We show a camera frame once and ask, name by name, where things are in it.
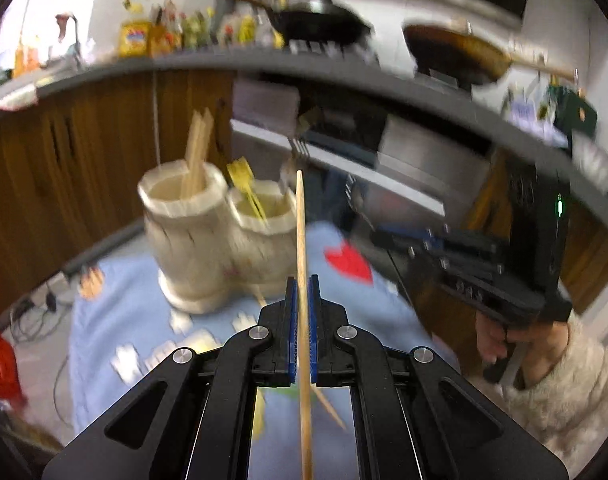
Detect wooden base cabinets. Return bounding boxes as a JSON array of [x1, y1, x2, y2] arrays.
[[0, 67, 235, 321]]

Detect black wok with lid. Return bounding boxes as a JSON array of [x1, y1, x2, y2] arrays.
[[216, 0, 372, 46]]

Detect person's right hand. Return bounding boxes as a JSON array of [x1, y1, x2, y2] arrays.
[[474, 317, 570, 391]]

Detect built-in steel oven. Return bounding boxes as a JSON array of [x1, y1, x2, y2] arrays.
[[231, 77, 494, 221]]

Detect brown wok with wooden handle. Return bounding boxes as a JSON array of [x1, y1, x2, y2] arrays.
[[403, 20, 577, 86]]

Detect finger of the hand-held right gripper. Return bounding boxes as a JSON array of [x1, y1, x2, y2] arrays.
[[371, 227, 507, 261], [424, 255, 505, 278]]

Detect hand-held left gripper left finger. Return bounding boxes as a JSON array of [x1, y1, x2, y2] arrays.
[[41, 276, 299, 480]]

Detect yellow utensil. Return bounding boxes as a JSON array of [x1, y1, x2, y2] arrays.
[[226, 157, 269, 221]]

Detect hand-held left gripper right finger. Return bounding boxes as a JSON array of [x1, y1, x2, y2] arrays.
[[308, 274, 569, 480]]

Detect yellow cooking oil bottle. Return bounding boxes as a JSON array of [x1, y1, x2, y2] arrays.
[[118, 19, 151, 58]]

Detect blue printed tablecloth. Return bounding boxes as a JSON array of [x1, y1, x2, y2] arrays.
[[69, 222, 459, 480]]

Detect dark green box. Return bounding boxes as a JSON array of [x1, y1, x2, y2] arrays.
[[548, 85, 598, 136]]

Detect white power strip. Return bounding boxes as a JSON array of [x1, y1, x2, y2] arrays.
[[31, 272, 72, 301]]

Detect white and pink cloth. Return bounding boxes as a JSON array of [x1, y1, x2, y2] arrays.
[[0, 85, 40, 121]]

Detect person's right forearm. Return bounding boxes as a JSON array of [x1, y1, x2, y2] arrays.
[[498, 310, 608, 461]]

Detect kitchen faucet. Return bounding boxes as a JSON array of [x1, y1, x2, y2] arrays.
[[56, 12, 82, 68]]

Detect wooden knife block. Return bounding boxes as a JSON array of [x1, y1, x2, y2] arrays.
[[149, 5, 172, 56]]

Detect cream ceramic double utensil holder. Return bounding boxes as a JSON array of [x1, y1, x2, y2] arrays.
[[136, 159, 309, 315]]

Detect row of condiment bottles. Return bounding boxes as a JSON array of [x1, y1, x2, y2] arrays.
[[171, 7, 285, 51]]

